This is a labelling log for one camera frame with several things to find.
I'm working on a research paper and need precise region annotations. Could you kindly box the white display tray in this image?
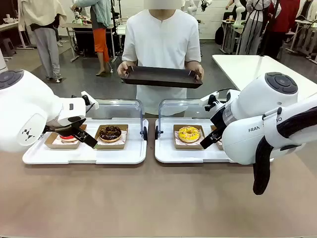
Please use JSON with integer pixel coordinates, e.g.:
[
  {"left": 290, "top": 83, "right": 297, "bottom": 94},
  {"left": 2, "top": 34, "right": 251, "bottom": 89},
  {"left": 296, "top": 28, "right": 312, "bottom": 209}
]
[
  {"left": 155, "top": 117, "right": 236, "bottom": 164},
  {"left": 22, "top": 118, "right": 148, "bottom": 165}
]

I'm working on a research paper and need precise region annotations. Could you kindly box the clear plastic display lid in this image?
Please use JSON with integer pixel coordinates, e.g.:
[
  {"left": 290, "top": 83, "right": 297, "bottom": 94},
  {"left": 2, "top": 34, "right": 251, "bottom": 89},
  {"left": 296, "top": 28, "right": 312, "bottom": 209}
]
[
  {"left": 85, "top": 98, "right": 149, "bottom": 139},
  {"left": 155, "top": 98, "right": 217, "bottom": 140}
]

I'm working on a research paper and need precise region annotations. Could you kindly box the bystander in orange skirt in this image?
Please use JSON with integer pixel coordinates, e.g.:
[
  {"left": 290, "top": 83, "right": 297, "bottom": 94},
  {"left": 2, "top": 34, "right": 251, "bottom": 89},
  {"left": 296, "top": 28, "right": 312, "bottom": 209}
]
[{"left": 70, "top": 0, "right": 114, "bottom": 76}]

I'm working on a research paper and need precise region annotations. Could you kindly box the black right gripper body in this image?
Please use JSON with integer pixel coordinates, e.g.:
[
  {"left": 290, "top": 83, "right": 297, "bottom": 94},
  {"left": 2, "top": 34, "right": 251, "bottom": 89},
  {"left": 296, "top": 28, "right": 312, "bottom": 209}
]
[{"left": 210, "top": 105, "right": 233, "bottom": 131}]

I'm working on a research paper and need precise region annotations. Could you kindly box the person torso in white shirt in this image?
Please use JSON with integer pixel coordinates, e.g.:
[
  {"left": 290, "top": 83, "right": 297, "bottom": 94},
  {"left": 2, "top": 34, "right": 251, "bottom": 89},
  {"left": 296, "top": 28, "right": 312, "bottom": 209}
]
[{"left": 122, "top": 9, "right": 202, "bottom": 116}]

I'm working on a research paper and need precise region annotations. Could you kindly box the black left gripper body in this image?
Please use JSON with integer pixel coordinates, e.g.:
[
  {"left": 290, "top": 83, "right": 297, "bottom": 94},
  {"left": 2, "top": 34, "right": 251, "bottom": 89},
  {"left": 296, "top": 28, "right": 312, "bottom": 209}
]
[{"left": 44, "top": 116, "right": 87, "bottom": 136}]

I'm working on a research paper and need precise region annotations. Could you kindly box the bystander in beige jacket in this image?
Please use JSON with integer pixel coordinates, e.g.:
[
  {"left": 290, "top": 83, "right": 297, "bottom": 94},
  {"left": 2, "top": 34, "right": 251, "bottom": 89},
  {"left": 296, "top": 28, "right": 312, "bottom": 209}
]
[{"left": 18, "top": 0, "right": 67, "bottom": 83}]

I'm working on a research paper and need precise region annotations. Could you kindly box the dark brown serving tray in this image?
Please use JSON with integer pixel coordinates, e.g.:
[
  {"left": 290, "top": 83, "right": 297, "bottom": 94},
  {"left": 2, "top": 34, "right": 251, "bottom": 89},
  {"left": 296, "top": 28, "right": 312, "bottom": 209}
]
[{"left": 120, "top": 65, "right": 204, "bottom": 90}]

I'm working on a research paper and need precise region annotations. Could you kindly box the grey plastic stool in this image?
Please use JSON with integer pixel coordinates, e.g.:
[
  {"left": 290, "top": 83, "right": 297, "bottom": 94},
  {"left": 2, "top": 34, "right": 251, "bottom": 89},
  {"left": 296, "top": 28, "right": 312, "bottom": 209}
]
[{"left": 0, "top": 38, "right": 17, "bottom": 57}]

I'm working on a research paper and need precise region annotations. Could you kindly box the white side table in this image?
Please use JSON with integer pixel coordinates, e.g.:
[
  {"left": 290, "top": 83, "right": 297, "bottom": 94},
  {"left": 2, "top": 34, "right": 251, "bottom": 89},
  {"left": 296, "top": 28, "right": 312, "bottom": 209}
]
[{"left": 211, "top": 54, "right": 317, "bottom": 92}]

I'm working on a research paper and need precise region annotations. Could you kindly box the red glazed donut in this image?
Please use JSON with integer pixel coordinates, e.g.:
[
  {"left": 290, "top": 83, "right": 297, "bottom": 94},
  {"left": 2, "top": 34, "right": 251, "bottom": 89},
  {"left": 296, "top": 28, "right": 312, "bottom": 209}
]
[{"left": 58, "top": 133, "right": 79, "bottom": 144}]

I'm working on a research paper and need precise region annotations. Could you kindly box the black slanted pole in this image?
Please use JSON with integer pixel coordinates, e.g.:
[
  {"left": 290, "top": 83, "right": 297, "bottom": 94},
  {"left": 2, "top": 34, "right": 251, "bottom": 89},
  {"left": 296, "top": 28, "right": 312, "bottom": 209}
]
[{"left": 259, "top": 0, "right": 281, "bottom": 57}]

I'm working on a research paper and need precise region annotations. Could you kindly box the cardboard box of yellow donut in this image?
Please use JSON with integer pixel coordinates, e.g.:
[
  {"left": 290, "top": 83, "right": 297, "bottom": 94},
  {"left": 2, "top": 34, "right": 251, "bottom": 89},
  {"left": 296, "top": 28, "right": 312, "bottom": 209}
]
[{"left": 173, "top": 124, "right": 207, "bottom": 150}]

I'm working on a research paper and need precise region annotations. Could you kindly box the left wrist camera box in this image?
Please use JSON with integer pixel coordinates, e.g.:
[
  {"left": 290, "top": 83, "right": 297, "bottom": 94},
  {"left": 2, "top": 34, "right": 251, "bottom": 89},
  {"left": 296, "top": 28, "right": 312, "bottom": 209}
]
[{"left": 81, "top": 91, "right": 100, "bottom": 111}]

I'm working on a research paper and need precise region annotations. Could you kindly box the bystander in black apron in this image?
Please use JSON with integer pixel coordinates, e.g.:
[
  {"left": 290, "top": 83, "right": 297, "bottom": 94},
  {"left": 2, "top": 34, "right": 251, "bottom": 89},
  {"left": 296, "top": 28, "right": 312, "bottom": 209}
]
[{"left": 239, "top": 0, "right": 282, "bottom": 56}]

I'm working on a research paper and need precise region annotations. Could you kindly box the cardboard box of red donut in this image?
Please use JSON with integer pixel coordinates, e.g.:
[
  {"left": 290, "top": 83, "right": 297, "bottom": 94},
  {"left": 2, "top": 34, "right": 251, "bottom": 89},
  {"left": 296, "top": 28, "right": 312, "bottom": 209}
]
[{"left": 44, "top": 123, "right": 88, "bottom": 150}]

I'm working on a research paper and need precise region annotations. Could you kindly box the cardboard box of chocolate donut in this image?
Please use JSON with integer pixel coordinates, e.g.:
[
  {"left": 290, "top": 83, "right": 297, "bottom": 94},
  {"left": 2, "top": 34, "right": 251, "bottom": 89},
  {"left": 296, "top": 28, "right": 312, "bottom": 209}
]
[{"left": 92, "top": 124, "right": 129, "bottom": 150}]

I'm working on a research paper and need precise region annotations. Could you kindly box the black cable sleeve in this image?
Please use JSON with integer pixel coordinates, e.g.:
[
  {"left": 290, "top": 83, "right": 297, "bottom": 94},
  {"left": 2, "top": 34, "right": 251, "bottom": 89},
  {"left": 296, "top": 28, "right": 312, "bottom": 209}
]
[{"left": 252, "top": 106, "right": 317, "bottom": 195}]

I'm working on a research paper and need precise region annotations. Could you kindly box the person's right hand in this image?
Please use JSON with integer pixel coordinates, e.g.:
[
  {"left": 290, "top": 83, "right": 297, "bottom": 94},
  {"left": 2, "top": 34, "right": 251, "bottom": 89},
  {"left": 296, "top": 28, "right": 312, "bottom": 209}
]
[{"left": 116, "top": 61, "right": 136, "bottom": 79}]

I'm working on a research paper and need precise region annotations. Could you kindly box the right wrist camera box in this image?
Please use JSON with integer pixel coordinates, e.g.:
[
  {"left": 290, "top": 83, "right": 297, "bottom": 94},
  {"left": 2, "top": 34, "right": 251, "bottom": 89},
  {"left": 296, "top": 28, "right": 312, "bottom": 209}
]
[{"left": 200, "top": 92, "right": 221, "bottom": 112}]

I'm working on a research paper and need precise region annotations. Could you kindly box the yellow sprinkled donut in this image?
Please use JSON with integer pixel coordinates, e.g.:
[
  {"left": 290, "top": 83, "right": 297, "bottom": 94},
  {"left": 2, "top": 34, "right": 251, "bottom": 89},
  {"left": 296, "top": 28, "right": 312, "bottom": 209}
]
[{"left": 178, "top": 125, "right": 201, "bottom": 143}]

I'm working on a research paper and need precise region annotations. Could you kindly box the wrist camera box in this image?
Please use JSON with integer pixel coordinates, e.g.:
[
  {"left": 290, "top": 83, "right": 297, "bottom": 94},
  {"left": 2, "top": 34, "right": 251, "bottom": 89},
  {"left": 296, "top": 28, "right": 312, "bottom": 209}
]
[
  {"left": 81, "top": 91, "right": 100, "bottom": 111},
  {"left": 200, "top": 92, "right": 221, "bottom": 112}
]

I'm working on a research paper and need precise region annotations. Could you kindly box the person's left hand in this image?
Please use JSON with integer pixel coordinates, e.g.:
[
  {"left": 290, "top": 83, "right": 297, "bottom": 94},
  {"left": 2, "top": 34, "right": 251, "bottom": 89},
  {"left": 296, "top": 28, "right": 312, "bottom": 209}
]
[{"left": 189, "top": 61, "right": 205, "bottom": 80}]

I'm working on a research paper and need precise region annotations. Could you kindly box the chocolate sprinkled donut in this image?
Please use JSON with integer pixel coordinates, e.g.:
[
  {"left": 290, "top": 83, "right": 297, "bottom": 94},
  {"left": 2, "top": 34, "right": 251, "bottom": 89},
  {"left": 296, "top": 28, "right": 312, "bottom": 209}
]
[{"left": 99, "top": 125, "right": 122, "bottom": 143}]

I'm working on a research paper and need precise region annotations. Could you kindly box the bystander in red shirt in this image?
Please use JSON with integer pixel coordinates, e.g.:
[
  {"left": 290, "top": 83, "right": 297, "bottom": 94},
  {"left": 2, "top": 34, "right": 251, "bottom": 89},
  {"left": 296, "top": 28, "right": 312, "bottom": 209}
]
[{"left": 264, "top": 0, "right": 302, "bottom": 61}]

